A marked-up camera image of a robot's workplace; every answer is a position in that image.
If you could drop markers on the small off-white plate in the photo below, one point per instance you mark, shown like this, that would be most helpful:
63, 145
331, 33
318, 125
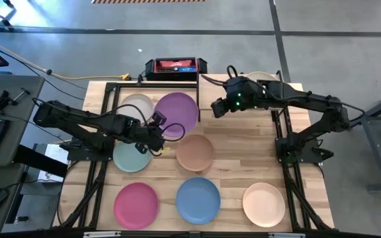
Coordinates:
137, 104

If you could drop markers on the white paper sheet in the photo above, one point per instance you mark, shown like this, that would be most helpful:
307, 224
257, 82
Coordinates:
56, 153

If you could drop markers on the large blue plate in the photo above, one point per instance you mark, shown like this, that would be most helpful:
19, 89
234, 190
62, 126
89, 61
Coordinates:
260, 76

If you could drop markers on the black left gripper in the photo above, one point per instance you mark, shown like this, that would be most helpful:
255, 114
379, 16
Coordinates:
149, 137

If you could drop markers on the purple plate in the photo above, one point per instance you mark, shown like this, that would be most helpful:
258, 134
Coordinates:
179, 109

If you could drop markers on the red and black toolbox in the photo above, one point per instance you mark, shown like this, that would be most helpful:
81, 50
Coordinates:
175, 67

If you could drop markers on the grey side desk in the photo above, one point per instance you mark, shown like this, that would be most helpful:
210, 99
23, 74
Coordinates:
25, 115

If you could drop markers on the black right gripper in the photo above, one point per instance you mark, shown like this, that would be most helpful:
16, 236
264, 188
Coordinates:
241, 99

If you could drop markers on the mint green plate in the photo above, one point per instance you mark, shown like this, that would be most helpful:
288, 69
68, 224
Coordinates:
127, 162

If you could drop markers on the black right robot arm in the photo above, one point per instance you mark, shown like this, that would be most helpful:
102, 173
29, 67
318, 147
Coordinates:
309, 100

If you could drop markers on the black aluminium table frame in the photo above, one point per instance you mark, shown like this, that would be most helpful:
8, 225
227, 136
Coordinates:
144, 85

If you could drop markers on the grey metal stand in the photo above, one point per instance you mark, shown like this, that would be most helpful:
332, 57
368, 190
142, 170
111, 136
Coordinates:
378, 155

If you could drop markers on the peach cream plate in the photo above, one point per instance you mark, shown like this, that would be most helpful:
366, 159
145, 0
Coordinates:
264, 205

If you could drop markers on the black flat beam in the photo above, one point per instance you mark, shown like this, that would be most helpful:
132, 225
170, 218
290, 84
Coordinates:
38, 160

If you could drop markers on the terracotta plate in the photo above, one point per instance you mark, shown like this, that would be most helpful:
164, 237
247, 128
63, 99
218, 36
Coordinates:
195, 152

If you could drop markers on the silver bracket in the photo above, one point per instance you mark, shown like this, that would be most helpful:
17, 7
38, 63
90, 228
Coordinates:
286, 235
102, 234

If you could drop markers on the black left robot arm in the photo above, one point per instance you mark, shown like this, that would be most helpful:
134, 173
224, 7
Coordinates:
78, 118

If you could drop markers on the pink plate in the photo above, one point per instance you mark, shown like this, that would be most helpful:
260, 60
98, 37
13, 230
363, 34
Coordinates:
136, 205

